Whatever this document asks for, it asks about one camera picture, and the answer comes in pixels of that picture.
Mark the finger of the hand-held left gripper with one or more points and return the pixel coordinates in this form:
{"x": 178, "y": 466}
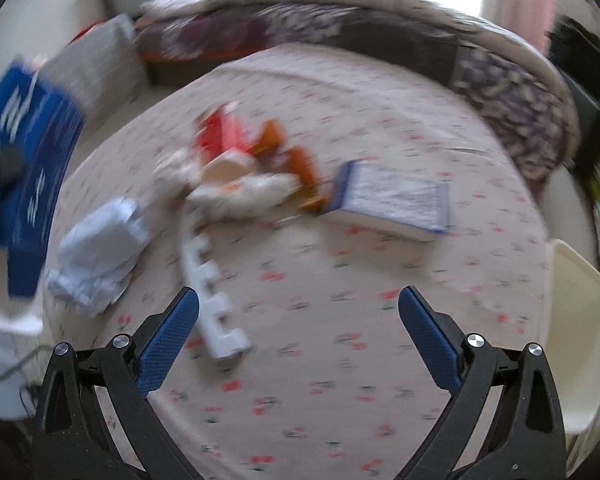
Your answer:
{"x": 0, "y": 162}

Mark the black cabinet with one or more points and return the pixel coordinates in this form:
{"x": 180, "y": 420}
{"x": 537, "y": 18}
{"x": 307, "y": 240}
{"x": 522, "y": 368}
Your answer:
{"x": 592, "y": 120}

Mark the purple patterned blanket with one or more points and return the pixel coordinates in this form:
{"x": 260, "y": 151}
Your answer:
{"x": 360, "y": 35}

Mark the red snack packet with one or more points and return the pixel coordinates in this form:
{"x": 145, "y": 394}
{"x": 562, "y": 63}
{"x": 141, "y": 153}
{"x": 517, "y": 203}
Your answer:
{"x": 220, "y": 132}

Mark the red cloth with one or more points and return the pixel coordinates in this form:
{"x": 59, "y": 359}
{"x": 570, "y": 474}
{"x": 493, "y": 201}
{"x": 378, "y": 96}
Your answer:
{"x": 87, "y": 31}

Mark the pink fuzzy sock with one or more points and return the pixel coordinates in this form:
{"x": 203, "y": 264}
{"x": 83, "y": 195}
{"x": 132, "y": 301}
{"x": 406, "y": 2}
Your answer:
{"x": 250, "y": 192}

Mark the crumpled white cloth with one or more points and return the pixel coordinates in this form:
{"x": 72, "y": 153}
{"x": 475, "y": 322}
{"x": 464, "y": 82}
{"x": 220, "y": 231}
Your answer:
{"x": 100, "y": 255}

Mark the cherry print tablecloth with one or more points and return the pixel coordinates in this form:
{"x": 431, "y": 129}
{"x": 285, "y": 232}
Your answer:
{"x": 330, "y": 310}

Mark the orange toy figure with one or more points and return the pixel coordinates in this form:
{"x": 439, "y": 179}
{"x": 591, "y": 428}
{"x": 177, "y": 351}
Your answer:
{"x": 300, "y": 165}

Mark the pale pink curtain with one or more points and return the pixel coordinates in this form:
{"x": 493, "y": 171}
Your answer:
{"x": 520, "y": 5}

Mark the blue-edged white book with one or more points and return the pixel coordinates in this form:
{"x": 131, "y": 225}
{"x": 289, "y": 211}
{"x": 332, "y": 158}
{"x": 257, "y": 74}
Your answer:
{"x": 395, "y": 200}

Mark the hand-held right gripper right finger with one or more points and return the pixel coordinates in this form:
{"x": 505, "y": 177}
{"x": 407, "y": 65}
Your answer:
{"x": 430, "y": 340}

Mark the black clothing pile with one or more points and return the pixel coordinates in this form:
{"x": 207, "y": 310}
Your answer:
{"x": 577, "y": 55}

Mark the grey checked cloth cover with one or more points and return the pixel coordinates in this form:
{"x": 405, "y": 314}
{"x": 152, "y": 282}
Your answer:
{"x": 100, "y": 70}

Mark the beige paper cup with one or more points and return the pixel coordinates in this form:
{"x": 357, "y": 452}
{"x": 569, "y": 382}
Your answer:
{"x": 227, "y": 170}

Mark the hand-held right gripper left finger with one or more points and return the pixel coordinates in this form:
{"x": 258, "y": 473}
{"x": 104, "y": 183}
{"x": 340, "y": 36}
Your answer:
{"x": 170, "y": 340}

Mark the blue and white garment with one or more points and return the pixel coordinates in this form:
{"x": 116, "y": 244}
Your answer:
{"x": 45, "y": 125}

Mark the white plastic chair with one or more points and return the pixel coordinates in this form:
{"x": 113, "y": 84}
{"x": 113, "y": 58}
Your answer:
{"x": 580, "y": 330}

